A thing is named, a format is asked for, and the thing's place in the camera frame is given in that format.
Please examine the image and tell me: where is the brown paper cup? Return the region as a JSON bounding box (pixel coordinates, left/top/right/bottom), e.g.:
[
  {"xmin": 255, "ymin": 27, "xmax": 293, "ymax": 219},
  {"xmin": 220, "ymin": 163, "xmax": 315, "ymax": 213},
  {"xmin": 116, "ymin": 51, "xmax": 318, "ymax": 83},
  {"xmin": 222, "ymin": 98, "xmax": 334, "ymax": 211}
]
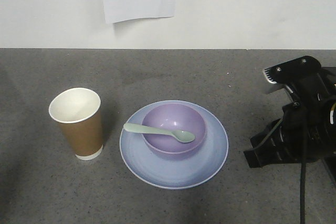
[{"xmin": 48, "ymin": 88, "xmax": 103, "ymax": 161}]

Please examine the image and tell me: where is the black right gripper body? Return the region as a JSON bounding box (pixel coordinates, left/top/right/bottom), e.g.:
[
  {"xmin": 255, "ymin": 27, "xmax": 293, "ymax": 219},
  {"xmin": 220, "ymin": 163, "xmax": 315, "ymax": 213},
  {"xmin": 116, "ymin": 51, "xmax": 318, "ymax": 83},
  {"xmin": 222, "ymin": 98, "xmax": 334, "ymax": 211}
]
[{"xmin": 264, "ymin": 56, "xmax": 335, "ymax": 163}]

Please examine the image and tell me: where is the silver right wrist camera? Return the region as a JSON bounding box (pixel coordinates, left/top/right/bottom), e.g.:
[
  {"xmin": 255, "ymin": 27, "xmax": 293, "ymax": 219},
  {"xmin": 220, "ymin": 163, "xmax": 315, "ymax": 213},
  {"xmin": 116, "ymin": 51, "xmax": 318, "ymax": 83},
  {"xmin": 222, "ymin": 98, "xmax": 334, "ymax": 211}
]
[{"xmin": 263, "ymin": 73, "xmax": 284, "ymax": 94}]

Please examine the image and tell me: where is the light blue plate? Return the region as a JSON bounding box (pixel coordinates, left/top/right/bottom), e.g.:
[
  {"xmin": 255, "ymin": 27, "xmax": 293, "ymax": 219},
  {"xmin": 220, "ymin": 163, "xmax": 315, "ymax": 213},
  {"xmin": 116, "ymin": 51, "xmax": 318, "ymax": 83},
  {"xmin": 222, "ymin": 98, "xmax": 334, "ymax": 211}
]
[{"xmin": 119, "ymin": 100, "xmax": 229, "ymax": 189}]

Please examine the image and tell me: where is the mint green plastic spoon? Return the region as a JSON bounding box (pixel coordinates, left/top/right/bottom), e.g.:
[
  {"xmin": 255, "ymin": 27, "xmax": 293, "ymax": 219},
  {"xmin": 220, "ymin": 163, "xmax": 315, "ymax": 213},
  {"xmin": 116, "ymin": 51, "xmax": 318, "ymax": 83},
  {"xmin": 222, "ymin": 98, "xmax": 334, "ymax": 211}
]
[{"xmin": 123, "ymin": 123, "xmax": 195, "ymax": 143}]

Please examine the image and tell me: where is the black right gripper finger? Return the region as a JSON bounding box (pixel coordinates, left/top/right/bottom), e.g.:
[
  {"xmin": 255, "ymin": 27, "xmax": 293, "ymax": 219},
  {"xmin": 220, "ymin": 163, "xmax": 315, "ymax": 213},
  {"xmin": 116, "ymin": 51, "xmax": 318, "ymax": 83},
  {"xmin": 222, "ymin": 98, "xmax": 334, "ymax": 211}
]
[{"xmin": 244, "ymin": 119, "xmax": 299, "ymax": 168}]

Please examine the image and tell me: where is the purple plastic bowl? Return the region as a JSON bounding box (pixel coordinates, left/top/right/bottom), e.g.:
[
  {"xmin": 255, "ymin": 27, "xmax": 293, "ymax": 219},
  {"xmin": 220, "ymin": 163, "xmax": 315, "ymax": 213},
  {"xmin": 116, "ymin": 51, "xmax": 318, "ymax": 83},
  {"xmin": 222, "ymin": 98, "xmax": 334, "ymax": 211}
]
[{"xmin": 142, "ymin": 102, "xmax": 207, "ymax": 159}]

